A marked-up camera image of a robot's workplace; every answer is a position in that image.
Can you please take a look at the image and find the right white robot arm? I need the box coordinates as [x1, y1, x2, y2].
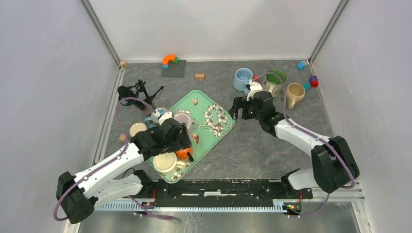
[229, 91, 360, 198]

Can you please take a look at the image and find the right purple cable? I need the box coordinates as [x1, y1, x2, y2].
[254, 72, 356, 219]

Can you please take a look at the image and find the mauve mug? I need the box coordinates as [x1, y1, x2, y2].
[173, 113, 192, 130]

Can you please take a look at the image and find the cream paisley mug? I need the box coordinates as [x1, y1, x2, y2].
[129, 122, 148, 137]

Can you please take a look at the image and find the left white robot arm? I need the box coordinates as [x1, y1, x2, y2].
[55, 118, 192, 224]

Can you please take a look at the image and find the light blue ribbed mug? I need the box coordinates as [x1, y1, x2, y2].
[233, 67, 253, 94]

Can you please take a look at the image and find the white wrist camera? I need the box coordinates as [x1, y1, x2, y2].
[246, 80, 263, 101]
[154, 110, 173, 125]

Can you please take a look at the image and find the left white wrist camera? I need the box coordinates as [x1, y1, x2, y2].
[154, 110, 173, 125]

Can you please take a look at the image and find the floral cream mug green inside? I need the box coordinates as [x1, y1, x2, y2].
[262, 69, 286, 97]

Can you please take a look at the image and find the orange mug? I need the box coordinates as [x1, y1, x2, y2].
[175, 147, 194, 162]

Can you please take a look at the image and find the orange curved block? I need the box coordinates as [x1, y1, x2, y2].
[162, 54, 179, 70]

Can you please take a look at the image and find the brown wooden block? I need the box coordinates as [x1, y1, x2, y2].
[195, 73, 206, 81]

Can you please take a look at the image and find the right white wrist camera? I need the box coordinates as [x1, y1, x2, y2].
[246, 80, 263, 101]

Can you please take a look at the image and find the black mounting base rail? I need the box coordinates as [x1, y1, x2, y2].
[133, 179, 313, 207]

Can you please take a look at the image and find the blue block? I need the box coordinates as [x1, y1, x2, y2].
[296, 60, 308, 70]

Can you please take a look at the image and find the purple red block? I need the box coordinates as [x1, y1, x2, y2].
[309, 75, 319, 88]

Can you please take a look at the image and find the teal block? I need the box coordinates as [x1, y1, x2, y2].
[304, 83, 311, 90]

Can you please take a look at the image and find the tan ceramic mug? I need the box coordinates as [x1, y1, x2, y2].
[283, 83, 306, 109]

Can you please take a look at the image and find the grey lego baseplate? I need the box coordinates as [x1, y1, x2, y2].
[161, 60, 187, 78]

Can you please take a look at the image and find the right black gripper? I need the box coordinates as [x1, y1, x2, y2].
[228, 96, 263, 121]

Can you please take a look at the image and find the green floral tray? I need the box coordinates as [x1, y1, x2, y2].
[152, 90, 235, 183]

